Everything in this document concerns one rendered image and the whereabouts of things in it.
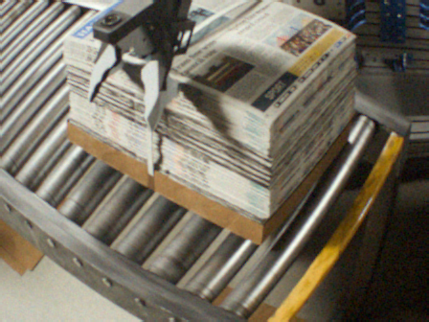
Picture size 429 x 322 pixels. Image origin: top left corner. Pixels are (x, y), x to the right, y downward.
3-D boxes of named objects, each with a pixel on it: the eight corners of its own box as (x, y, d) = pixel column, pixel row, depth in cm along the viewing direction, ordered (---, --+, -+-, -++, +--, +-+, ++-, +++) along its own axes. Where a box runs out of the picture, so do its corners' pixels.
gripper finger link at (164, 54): (177, 88, 98) (170, 24, 97) (169, 90, 96) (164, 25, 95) (146, 93, 100) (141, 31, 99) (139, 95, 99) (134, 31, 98)
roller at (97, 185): (231, 66, 149) (230, 48, 145) (76, 242, 125) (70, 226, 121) (208, 57, 150) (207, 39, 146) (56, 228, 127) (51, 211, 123)
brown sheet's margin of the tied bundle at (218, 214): (349, 138, 129) (352, 119, 126) (261, 246, 111) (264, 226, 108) (272, 99, 135) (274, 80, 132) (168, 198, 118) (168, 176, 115)
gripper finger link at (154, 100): (191, 124, 103) (183, 54, 102) (165, 130, 98) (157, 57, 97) (170, 126, 104) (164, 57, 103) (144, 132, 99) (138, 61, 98)
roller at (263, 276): (377, 136, 136) (379, 118, 132) (239, 333, 112) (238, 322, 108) (357, 125, 138) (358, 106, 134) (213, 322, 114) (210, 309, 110)
